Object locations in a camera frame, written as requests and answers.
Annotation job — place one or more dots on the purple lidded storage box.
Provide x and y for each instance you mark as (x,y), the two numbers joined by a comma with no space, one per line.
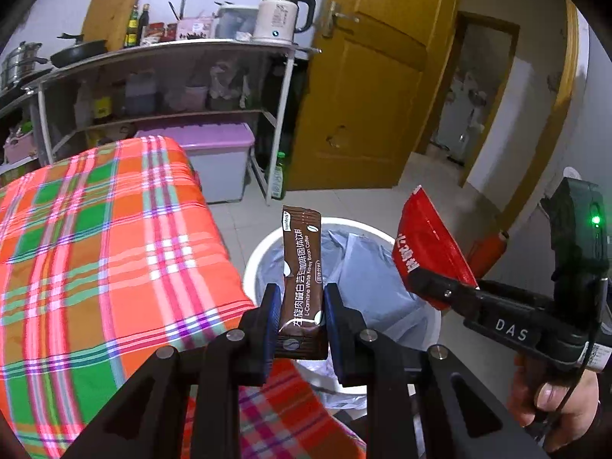
(215,167)

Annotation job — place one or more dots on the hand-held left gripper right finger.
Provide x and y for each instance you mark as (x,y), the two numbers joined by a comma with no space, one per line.
(331,339)

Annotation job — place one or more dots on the wooden cutting board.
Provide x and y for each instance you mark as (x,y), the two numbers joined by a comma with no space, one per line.
(110,14)

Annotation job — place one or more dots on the red snack packet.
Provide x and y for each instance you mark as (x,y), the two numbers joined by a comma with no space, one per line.
(425,244)

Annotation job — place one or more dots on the red sauce jar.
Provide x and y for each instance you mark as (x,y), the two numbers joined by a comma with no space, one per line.
(155,32)
(170,32)

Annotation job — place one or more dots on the wooden shelf unit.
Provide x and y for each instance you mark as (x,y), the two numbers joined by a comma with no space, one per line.
(9,105)

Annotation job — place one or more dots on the white electric kettle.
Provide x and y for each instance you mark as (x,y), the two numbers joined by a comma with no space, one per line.
(277,19)

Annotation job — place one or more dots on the pink utensil box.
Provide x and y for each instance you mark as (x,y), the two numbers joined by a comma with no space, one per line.
(195,28)

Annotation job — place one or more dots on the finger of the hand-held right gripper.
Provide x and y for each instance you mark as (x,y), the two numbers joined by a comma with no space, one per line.
(447,294)

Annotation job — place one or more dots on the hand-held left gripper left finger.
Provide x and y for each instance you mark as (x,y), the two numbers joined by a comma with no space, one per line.
(273,315)

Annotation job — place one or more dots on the steel steamer pot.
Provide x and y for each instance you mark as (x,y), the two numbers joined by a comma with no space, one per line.
(19,64)

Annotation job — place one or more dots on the black frying pan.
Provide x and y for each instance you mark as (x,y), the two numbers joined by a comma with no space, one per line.
(79,52)

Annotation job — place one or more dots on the yellow wooden door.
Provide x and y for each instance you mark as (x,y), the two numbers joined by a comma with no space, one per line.
(382,81)

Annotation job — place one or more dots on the plaid tablecloth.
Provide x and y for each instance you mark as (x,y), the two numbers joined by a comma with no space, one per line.
(95,248)

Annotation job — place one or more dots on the black induction cooker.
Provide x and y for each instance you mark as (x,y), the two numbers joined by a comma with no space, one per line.
(14,92)

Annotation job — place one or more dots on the green plastic bottle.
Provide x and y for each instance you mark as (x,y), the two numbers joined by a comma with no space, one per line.
(278,177)

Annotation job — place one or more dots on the metal shelf rack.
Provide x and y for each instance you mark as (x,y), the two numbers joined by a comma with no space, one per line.
(167,48)

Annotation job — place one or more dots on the grey plastic jug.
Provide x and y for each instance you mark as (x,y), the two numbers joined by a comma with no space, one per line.
(141,93)

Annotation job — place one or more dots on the red cylinder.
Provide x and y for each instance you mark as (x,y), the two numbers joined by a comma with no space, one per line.
(487,253)

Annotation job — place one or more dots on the person's right hand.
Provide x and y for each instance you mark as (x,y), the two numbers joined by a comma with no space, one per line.
(573,406)

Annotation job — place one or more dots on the clear storage container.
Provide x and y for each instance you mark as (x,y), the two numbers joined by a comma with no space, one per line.
(234,21)

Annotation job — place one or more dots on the pink basket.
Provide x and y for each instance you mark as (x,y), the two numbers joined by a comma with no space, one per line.
(19,150)

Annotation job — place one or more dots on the yellow label bottle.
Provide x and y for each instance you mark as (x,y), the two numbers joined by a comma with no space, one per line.
(101,105)

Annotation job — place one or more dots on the brown coffee stick packet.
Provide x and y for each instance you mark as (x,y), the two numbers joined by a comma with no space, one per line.
(299,272)

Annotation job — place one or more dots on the green glass bottle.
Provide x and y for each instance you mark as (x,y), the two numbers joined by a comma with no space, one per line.
(131,28)

